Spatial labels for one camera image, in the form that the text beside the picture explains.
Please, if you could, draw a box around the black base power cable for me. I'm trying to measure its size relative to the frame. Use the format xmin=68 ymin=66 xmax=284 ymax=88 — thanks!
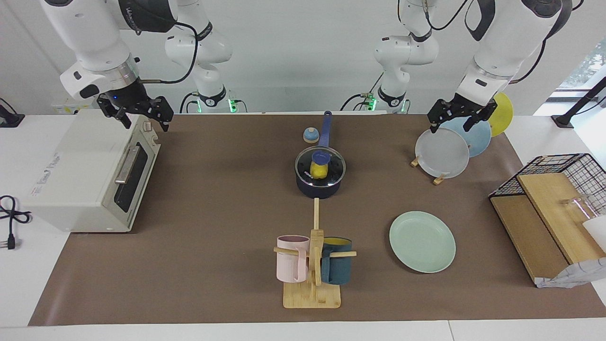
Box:
xmin=340 ymin=71 xmax=385 ymax=112
xmin=180 ymin=91 xmax=200 ymax=114

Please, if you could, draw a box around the wooden plate rack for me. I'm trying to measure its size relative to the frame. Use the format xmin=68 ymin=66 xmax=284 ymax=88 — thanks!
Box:
xmin=410 ymin=156 xmax=448 ymax=186

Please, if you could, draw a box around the pink mug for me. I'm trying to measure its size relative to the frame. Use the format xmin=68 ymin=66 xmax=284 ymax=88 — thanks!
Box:
xmin=276 ymin=235 xmax=311 ymax=284

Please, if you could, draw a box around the green plate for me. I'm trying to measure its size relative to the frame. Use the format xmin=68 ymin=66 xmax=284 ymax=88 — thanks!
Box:
xmin=389 ymin=211 xmax=456 ymax=274

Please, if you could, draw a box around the wooden mug tree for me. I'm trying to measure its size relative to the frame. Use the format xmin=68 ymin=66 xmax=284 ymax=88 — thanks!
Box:
xmin=273 ymin=198 xmax=357 ymax=309

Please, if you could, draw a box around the glass lid with blue knob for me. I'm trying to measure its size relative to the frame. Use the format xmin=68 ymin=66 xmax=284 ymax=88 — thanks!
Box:
xmin=294 ymin=146 xmax=347 ymax=187

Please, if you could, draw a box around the dark teal mug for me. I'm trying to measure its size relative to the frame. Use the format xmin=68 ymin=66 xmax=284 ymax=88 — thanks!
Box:
xmin=321 ymin=237 xmax=353 ymax=285

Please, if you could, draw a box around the white grid patterned cloth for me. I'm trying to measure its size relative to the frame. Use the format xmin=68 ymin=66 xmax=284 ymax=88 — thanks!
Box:
xmin=535 ymin=257 xmax=606 ymax=288

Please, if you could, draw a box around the black wire basket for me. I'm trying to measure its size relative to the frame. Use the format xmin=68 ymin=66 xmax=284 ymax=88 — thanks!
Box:
xmin=489 ymin=153 xmax=606 ymax=216

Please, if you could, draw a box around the black table clamp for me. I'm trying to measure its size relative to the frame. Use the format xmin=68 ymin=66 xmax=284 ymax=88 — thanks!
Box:
xmin=0 ymin=97 xmax=25 ymax=128

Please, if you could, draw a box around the yellow plate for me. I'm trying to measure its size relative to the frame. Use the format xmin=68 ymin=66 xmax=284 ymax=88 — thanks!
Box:
xmin=488 ymin=92 xmax=514 ymax=138

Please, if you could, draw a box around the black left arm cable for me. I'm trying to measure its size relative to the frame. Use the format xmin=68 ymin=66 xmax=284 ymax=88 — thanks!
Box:
xmin=509 ymin=38 xmax=550 ymax=85

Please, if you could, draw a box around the dark pot with blue handle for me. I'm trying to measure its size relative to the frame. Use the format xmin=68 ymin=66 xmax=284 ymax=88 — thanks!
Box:
xmin=294 ymin=111 xmax=347 ymax=199

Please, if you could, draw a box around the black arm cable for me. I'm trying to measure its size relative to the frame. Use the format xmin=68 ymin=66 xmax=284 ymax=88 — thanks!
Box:
xmin=509 ymin=38 xmax=550 ymax=85
xmin=140 ymin=19 xmax=198 ymax=85

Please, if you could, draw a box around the grey plate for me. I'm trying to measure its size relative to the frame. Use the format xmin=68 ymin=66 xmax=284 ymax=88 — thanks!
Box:
xmin=415 ymin=128 xmax=470 ymax=179

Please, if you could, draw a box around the brown table mat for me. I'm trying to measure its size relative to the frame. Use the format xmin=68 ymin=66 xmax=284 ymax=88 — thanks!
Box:
xmin=28 ymin=113 xmax=606 ymax=326

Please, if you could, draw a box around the black power cord with plug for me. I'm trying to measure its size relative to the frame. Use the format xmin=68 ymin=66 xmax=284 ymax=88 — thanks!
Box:
xmin=0 ymin=195 xmax=32 ymax=251

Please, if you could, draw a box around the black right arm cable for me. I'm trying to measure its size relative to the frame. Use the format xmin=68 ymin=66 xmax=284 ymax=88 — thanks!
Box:
xmin=140 ymin=19 xmax=198 ymax=85

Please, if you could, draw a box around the light blue plate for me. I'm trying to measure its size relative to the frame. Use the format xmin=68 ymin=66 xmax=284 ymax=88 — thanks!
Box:
xmin=443 ymin=116 xmax=492 ymax=158

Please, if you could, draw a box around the white toaster oven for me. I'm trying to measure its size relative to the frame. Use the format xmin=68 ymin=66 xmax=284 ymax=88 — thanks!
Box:
xmin=21 ymin=109 xmax=161 ymax=233

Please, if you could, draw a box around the clear glass cup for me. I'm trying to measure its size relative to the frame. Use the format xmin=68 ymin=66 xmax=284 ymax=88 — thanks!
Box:
xmin=562 ymin=196 xmax=606 ymax=223

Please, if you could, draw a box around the light wooden board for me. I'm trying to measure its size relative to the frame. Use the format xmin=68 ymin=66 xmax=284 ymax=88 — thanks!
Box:
xmin=516 ymin=173 xmax=606 ymax=266

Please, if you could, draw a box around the white cup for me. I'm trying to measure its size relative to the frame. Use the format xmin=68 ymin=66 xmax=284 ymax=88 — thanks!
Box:
xmin=582 ymin=215 xmax=606 ymax=254

